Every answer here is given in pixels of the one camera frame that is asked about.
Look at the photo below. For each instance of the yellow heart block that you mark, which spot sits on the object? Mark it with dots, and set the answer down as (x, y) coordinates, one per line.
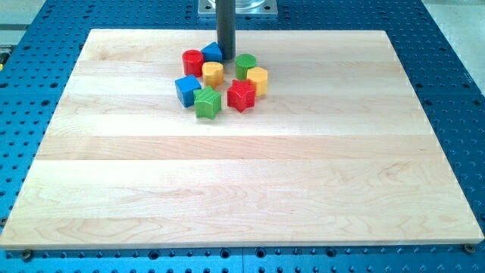
(212, 74)

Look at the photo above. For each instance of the red star block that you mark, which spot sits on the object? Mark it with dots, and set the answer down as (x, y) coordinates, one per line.
(241, 95)

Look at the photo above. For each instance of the red cylinder block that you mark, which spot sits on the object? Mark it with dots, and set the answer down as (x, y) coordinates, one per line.
(193, 61)

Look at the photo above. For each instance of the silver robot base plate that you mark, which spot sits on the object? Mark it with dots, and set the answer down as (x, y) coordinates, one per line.
(244, 8)

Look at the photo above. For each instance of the light wooden board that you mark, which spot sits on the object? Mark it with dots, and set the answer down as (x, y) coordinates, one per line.
(339, 152)

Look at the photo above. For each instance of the blue cube block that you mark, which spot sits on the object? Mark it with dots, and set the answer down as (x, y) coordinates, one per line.
(185, 88)

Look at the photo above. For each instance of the green cylinder block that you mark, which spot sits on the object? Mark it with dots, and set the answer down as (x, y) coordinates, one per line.
(244, 62)

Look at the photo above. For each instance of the yellow hexagon block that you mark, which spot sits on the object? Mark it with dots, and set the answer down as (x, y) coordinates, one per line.
(258, 77)

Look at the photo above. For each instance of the blue triangle block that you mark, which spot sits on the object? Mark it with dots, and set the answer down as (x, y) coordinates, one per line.
(212, 53)

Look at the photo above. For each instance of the green star block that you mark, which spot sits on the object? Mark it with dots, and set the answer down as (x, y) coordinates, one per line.
(207, 102)

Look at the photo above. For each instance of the right board stop bolt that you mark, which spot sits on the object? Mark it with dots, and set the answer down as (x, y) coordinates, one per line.
(469, 248)

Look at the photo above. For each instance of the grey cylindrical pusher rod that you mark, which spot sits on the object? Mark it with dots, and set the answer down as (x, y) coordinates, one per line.
(226, 27)

